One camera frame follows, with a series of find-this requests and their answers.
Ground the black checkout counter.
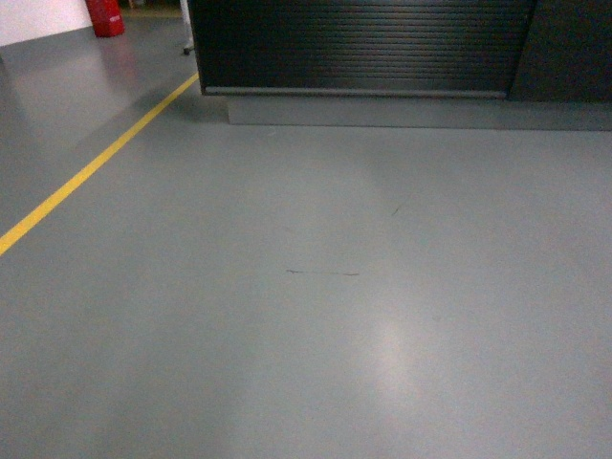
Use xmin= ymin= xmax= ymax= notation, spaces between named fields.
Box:
xmin=189 ymin=1 xmax=611 ymax=131

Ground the red fire extinguisher box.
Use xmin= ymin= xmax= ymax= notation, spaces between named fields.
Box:
xmin=85 ymin=0 xmax=125 ymax=38

